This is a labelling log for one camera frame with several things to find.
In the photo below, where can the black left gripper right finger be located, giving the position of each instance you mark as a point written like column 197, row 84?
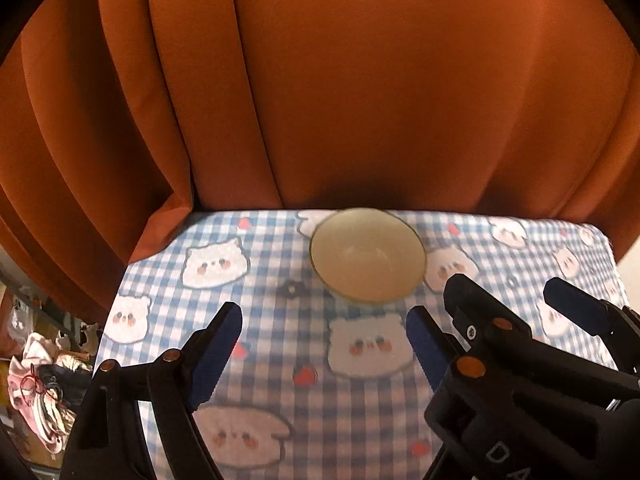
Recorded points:
column 440, row 354

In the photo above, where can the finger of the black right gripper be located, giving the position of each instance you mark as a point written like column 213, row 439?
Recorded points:
column 487, row 326
column 618, row 328

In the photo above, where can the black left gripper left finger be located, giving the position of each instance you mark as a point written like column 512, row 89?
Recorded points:
column 107, row 440

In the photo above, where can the cream bowl with green rim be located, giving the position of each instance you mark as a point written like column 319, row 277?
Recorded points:
column 367, row 256

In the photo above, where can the pile of clothes and clutter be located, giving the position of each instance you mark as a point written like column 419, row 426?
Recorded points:
column 46, row 360

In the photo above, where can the blue checkered cartoon tablecloth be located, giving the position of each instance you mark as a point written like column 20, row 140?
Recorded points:
column 318, row 387

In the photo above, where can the orange curtain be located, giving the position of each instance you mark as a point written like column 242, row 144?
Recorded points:
column 121, row 117

